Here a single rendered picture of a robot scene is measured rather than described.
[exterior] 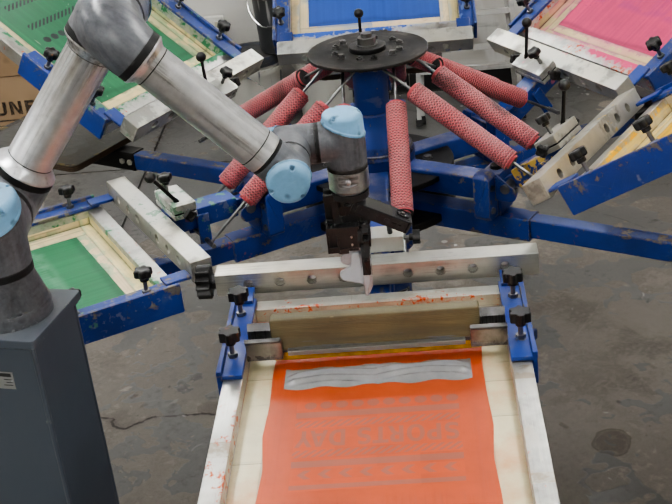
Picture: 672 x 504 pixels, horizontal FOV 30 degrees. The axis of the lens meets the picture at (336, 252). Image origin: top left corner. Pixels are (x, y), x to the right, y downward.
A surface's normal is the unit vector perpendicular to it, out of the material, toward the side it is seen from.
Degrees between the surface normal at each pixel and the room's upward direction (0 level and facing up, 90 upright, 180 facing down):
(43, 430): 90
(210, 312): 0
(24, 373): 90
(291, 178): 90
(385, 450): 0
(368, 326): 90
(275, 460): 0
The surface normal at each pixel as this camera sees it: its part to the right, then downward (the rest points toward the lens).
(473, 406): -0.10, -0.89
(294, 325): -0.04, 0.46
